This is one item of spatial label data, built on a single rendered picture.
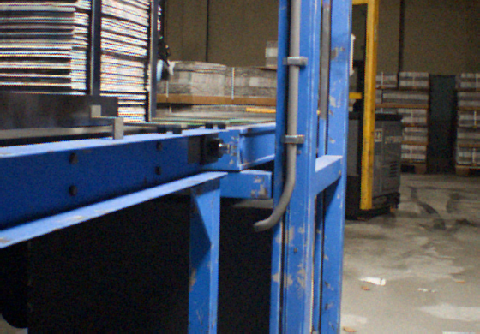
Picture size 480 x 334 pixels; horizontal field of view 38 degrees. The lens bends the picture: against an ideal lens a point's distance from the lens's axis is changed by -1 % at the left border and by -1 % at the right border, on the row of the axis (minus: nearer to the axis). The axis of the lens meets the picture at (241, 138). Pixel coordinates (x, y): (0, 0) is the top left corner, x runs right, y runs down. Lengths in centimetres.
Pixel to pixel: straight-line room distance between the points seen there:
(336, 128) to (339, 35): 28
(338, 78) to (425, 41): 866
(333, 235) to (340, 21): 64
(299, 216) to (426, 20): 935
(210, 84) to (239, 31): 726
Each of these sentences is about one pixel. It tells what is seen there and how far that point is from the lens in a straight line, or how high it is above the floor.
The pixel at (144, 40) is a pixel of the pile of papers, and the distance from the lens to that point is 148.
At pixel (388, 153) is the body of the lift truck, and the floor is 48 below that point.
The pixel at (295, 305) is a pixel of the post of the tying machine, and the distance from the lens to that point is 155.
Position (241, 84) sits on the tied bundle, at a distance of 432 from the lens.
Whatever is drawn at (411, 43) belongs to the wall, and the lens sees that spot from 1073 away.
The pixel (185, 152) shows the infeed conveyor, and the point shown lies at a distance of 134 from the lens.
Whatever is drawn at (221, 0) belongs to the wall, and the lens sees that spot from 1129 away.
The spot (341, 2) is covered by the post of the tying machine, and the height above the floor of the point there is 115.
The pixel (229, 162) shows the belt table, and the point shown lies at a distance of 152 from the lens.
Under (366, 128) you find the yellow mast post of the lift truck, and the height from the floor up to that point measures 68.
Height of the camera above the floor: 85
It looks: 3 degrees down
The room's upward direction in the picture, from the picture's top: 2 degrees clockwise
